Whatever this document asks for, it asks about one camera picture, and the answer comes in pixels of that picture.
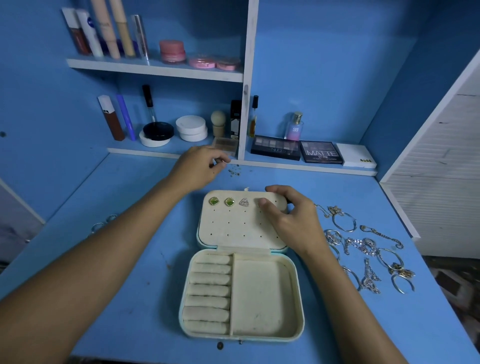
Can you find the person's left hand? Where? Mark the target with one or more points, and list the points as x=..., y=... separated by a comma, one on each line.
x=195, y=169

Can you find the person's right hand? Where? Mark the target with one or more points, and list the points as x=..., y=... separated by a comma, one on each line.
x=296, y=221

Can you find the green stud earring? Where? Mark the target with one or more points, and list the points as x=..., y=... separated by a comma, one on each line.
x=229, y=201
x=213, y=201

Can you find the cream jewellery box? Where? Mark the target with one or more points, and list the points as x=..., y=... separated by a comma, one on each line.
x=259, y=300

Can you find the pile of silver rings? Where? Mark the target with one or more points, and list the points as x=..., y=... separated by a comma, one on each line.
x=99, y=223

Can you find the person's left forearm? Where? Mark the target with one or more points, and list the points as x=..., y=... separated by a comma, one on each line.
x=82, y=277

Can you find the person's right forearm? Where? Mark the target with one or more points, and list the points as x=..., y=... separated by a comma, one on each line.
x=356, y=315

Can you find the white flat box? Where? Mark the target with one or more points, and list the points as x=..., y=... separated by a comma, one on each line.
x=356, y=156

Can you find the white round cream jar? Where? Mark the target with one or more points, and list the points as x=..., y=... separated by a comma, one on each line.
x=192, y=128

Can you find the square brown powder compact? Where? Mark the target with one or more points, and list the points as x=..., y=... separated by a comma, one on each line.
x=226, y=141

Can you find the white bowl black inside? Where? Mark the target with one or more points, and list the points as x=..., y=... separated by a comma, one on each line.
x=158, y=132

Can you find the beige makeup sponge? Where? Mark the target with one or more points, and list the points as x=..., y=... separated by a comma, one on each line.
x=218, y=121

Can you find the black cosmetic bottle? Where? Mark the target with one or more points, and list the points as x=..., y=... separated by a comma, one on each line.
x=235, y=120

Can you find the black lettered eyeshadow palette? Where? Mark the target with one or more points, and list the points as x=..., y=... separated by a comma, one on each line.
x=321, y=153

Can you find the dark eyeshadow palette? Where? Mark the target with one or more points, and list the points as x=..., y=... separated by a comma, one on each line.
x=275, y=148

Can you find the thin dark cosmetic bottle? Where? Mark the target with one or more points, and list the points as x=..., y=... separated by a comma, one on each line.
x=253, y=116

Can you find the black makeup brush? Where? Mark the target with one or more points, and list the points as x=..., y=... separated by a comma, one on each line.
x=148, y=101

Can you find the blue cosmetic tube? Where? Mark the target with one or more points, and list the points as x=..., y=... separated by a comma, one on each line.
x=126, y=118

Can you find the small pink perfume bottle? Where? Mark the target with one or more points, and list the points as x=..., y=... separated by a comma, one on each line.
x=294, y=129

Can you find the brown lipstick tube white cap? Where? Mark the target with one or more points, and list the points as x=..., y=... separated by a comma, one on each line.
x=112, y=120

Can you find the pink flat compact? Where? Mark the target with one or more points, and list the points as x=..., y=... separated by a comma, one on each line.
x=202, y=62
x=228, y=64

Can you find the pink round jar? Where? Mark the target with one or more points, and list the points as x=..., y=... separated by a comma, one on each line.
x=172, y=51

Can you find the white shelf unit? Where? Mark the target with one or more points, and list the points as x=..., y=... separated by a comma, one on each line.
x=248, y=45

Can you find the white slatted cabinet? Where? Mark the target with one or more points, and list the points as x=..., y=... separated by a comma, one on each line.
x=446, y=187

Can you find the short beige cosmetic tube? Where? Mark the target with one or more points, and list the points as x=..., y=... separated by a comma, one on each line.
x=122, y=30

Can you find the tall beige cosmetic tube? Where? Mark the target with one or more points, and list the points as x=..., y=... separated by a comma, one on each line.
x=105, y=30

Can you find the white tube blue label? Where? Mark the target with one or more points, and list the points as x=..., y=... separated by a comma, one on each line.
x=90, y=34

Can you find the white framed marbled panel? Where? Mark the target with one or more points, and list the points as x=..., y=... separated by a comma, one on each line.
x=15, y=217

